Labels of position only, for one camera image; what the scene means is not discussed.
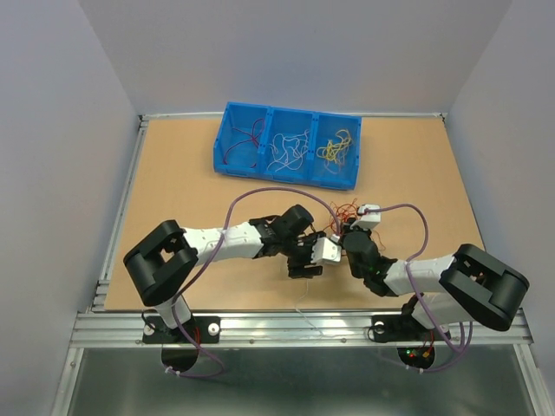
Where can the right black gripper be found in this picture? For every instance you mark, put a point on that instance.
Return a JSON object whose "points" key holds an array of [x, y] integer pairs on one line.
{"points": [[346, 229]]}

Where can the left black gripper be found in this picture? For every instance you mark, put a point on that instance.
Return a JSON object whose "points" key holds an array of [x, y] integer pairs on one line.
{"points": [[296, 269]]}

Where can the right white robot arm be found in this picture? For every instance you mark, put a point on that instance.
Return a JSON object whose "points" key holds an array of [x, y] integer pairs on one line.
{"points": [[469, 285]]}

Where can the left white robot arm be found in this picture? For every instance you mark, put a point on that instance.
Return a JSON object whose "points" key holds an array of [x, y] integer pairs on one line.
{"points": [[160, 263]]}

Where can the blue three-compartment bin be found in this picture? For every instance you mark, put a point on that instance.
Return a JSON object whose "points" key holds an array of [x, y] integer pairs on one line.
{"points": [[287, 145]]}

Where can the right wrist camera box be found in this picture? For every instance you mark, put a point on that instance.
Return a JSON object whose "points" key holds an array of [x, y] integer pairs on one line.
{"points": [[368, 217]]}

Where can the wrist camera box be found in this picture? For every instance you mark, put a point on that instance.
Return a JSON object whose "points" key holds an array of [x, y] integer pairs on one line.
{"points": [[368, 217], [325, 251]]}

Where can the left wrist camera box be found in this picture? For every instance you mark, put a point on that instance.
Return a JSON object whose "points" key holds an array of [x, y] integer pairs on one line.
{"points": [[325, 251]]}

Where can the aluminium left rail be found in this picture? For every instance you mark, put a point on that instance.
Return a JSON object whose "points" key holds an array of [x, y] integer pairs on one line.
{"points": [[103, 281]]}

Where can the aluminium rail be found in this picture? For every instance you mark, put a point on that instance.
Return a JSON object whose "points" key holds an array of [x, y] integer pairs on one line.
{"points": [[103, 281], [275, 329]]}

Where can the aluminium front rail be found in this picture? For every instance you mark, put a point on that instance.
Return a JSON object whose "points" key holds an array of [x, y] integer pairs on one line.
{"points": [[275, 329]]}

